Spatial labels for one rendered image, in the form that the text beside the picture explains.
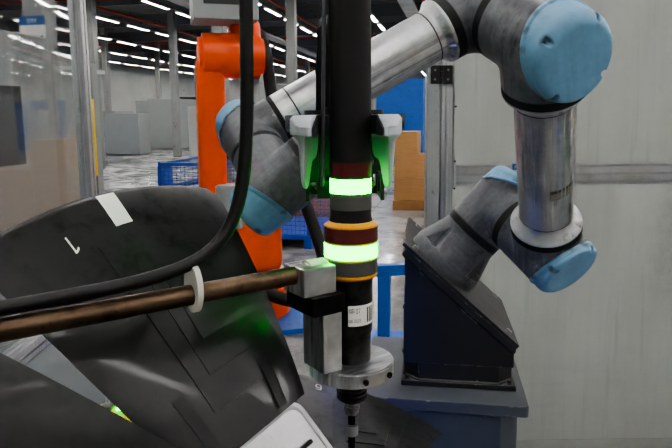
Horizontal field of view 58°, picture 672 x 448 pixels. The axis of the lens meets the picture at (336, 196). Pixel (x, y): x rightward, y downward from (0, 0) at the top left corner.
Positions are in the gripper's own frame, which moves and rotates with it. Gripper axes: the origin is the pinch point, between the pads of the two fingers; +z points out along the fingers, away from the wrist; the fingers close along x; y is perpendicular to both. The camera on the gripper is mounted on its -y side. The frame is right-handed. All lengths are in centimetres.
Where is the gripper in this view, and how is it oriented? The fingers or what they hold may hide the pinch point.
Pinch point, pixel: (347, 121)
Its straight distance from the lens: 45.4
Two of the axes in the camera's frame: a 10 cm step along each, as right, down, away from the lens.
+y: 0.1, 9.9, 1.3
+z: 0.1, 1.3, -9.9
